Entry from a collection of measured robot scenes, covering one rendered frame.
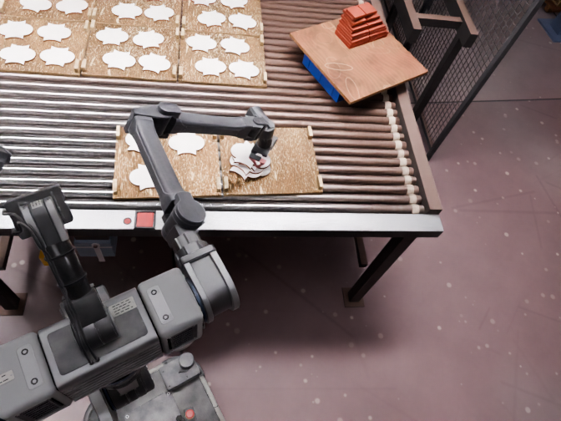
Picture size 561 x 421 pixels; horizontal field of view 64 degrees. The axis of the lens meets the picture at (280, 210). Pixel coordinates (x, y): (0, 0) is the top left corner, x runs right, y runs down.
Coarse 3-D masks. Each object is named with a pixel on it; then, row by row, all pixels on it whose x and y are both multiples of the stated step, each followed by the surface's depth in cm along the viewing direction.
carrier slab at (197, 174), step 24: (120, 144) 183; (168, 144) 187; (216, 144) 191; (120, 168) 177; (192, 168) 183; (216, 168) 185; (120, 192) 172; (144, 192) 173; (192, 192) 177; (216, 192) 179
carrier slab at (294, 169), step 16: (288, 128) 202; (304, 128) 203; (224, 144) 192; (288, 144) 197; (304, 144) 199; (224, 160) 187; (272, 160) 191; (288, 160) 192; (304, 160) 194; (224, 176) 183; (240, 176) 184; (272, 176) 187; (288, 176) 188; (304, 176) 189; (224, 192) 179; (240, 192) 180; (256, 192) 182; (272, 192) 183; (288, 192) 184; (304, 192) 185; (320, 192) 187
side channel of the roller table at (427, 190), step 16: (368, 0) 263; (384, 16) 254; (400, 96) 222; (400, 112) 219; (416, 128) 213; (416, 144) 207; (416, 160) 202; (416, 176) 202; (432, 192) 194; (432, 208) 190
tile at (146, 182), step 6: (144, 168) 178; (132, 174) 175; (138, 174) 176; (144, 174) 176; (132, 180) 174; (138, 180) 174; (144, 180) 175; (150, 180) 175; (144, 186) 173; (150, 186) 174
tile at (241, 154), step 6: (240, 144) 186; (246, 144) 186; (234, 150) 184; (240, 150) 184; (246, 150) 185; (234, 156) 182; (240, 156) 183; (246, 156) 183; (234, 162) 181; (240, 162) 181; (246, 162) 182; (252, 162) 182; (258, 162) 182
